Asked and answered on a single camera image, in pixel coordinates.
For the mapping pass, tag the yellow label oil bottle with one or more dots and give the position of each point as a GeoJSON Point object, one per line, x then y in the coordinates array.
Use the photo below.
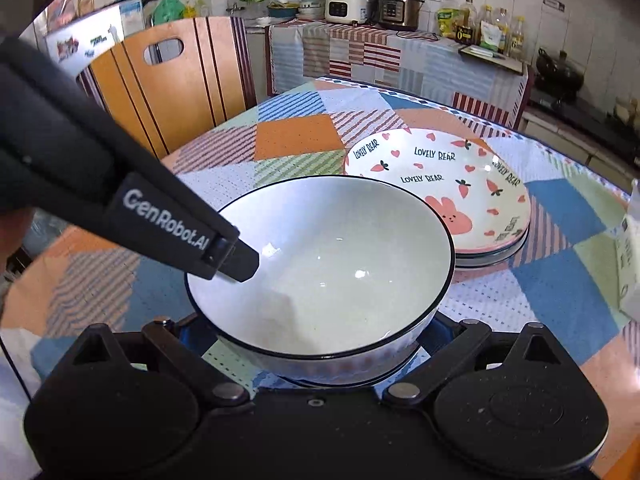
{"type": "Point", "coordinates": [447, 22]}

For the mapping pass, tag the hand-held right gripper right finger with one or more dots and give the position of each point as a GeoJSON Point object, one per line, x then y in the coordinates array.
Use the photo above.
{"type": "Point", "coordinates": [450, 355]}

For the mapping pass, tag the black pressure cooker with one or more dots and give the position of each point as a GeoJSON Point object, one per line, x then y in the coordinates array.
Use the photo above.
{"type": "Point", "coordinates": [397, 7]}

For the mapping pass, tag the green plastic bag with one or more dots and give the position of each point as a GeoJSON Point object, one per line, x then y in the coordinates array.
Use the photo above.
{"type": "Point", "coordinates": [172, 7]}

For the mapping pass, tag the patchwork tablecloth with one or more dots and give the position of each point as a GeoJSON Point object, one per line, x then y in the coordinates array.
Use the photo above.
{"type": "Point", "coordinates": [295, 145]}

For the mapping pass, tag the white bowl with dark rim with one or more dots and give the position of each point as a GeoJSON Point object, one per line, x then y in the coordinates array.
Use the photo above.
{"type": "Point", "coordinates": [325, 260]}

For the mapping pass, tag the stack of pale bowls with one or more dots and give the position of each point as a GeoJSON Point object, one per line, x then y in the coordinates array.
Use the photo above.
{"type": "Point", "coordinates": [311, 6]}

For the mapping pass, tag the cream kitchen cabinet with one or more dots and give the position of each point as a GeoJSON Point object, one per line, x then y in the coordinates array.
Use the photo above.
{"type": "Point", "coordinates": [575, 150]}

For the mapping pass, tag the white carrot print plate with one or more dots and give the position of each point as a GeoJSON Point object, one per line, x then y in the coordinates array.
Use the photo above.
{"type": "Point", "coordinates": [430, 180]}

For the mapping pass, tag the small yellow oil bottle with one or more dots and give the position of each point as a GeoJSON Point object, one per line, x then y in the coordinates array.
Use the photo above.
{"type": "Point", "coordinates": [518, 37]}

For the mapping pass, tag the printed white refrigerator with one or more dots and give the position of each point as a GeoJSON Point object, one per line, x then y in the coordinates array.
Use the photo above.
{"type": "Point", "coordinates": [85, 37]}

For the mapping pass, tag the dark cutting board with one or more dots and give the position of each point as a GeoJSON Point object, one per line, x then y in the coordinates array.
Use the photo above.
{"type": "Point", "coordinates": [492, 54]}

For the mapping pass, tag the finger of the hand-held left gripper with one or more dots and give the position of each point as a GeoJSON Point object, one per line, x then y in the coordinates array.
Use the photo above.
{"type": "Point", "coordinates": [241, 262]}

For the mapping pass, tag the black gas stove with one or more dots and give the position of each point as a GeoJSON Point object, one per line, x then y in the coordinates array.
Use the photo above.
{"type": "Point", "coordinates": [585, 115]}

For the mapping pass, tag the black wok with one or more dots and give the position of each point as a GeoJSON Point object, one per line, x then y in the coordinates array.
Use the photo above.
{"type": "Point", "coordinates": [557, 72]}

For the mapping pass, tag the striped counter cloth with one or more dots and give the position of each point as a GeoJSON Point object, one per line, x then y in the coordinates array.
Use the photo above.
{"type": "Point", "coordinates": [380, 60]}

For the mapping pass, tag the white rice cooker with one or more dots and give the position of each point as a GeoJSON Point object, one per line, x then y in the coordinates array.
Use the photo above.
{"type": "Point", "coordinates": [346, 7]}

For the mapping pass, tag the wooden chair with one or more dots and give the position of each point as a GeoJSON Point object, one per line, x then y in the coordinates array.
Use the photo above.
{"type": "Point", "coordinates": [190, 90]}

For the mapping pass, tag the white carton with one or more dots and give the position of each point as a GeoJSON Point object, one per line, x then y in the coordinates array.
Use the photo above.
{"type": "Point", "coordinates": [631, 265]}

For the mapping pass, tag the blue rimmed bowl with food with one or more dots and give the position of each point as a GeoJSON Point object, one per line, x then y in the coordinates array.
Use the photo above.
{"type": "Point", "coordinates": [280, 10]}

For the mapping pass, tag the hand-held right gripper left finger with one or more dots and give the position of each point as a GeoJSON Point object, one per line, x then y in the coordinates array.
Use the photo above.
{"type": "Point", "coordinates": [175, 349]}

